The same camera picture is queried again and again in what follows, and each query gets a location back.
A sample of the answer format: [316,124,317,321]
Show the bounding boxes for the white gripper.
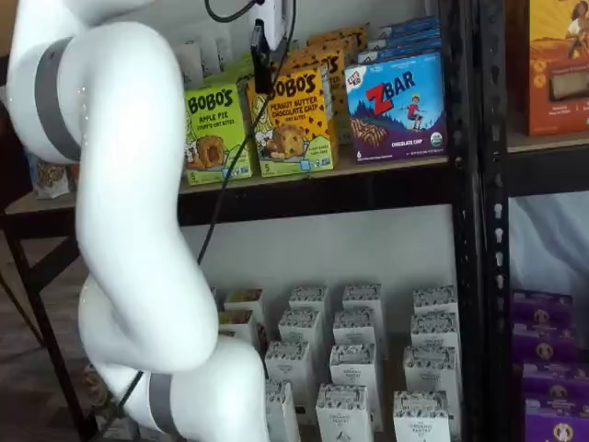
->
[249,0,296,94]

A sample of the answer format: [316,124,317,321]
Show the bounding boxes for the orange Bobo's peanut butter box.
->
[306,22,370,46]
[305,34,365,65]
[275,48,347,146]
[246,67,340,178]

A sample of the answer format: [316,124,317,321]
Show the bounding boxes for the green Bobo's apple pie box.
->
[224,52,257,87]
[182,82,254,186]

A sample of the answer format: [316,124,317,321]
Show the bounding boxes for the blue Zbar chocolate chip box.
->
[367,27,442,50]
[357,38,444,64]
[344,51,448,163]
[376,16,441,39]

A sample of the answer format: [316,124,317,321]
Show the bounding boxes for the brown shelf board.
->
[3,155,450,216]
[505,131,589,154]

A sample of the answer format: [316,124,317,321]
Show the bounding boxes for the white floral print box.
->
[332,308,381,347]
[263,341,311,407]
[263,378,302,442]
[329,343,377,389]
[411,285,458,319]
[277,308,324,345]
[403,345,459,398]
[315,383,375,442]
[393,390,450,442]
[410,312,460,351]
[288,285,330,313]
[341,283,384,315]

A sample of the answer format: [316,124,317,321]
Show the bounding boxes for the white granola picture box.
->
[217,308,256,345]
[223,288,266,324]

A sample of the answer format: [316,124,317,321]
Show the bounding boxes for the large orange cereal box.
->
[522,0,589,137]

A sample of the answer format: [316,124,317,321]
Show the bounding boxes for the purple snack box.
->
[511,288,574,327]
[511,321,577,366]
[521,361,589,402]
[524,398,589,442]

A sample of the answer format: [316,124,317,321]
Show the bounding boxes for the clear granola pouch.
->
[28,151,71,200]

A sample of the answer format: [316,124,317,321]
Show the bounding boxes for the white organic pastry boxes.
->
[257,280,461,442]

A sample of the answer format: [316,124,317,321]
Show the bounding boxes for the short black looped cable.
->
[204,0,257,23]

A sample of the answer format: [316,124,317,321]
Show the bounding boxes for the long black cable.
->
[117,0,300,411]

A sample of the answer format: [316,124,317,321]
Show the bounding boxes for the black metal shelf frame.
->
[478,0,589,442]
[0,0,485,442]

